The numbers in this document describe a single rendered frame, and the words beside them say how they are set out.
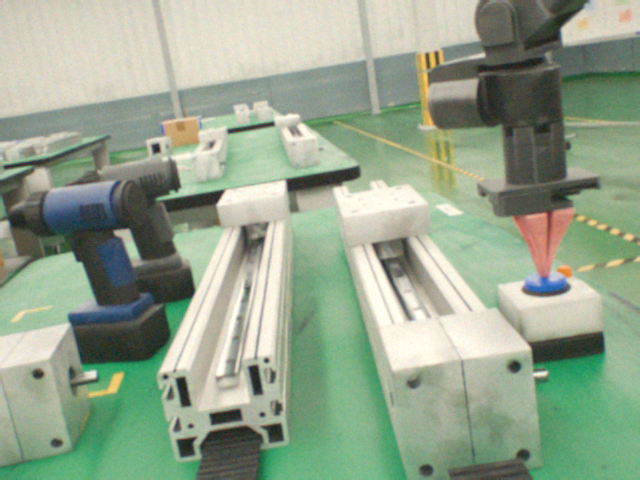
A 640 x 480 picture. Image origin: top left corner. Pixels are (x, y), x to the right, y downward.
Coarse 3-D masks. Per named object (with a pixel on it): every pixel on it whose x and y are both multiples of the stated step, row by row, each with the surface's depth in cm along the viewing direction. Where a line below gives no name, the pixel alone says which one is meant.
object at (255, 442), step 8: (232, 440) 62; (240, 440) 61; (248, 440) 61; (256, 440) 61; (208, 448) 61; (216, 448) 61; (224, 448) 60; (232, 448) 60; (240, 448) 60; (248, 448) 60; (256, 448) 60
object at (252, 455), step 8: (208, 456) 60; (216, 456) 59; (224, 456) 59; (232, 456) 59; (240, 456) 59; (248, 456) 59; (256, 456) 58; (200, 464) 59; (208, 464) 58; (216, 464) 58; (224, 464) 58
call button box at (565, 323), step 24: (504, 288) 73; (576, 288) 70; (504, 312) 73; (528, 312) 68; (552, 312) 68; (576, 312) 68; (600, 312) 68; (528, 336) 68; (552, 336) 68; (576, 336) 69; (600, 336) 68
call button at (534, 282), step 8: (552, 272) 72; (528, 280) 71; (536, 280) 70; (544, 280) 70; (552, 280) 70; (560, 280) 69; (528, 288) 71; (536, 288) 70; (544, 288) 69; (552, 288) 69; (560, 288) 69
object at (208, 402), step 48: (240, 240) 111; (288, 240) 114; (240, 288) 90; (288, 288) 95; (192, 336) 67; (240, 336) 73; (288, 336) 80; (192, 384) 60; (240, 384) 64; (288, 384) 69; (192, 432) 61; (288, 432) 61
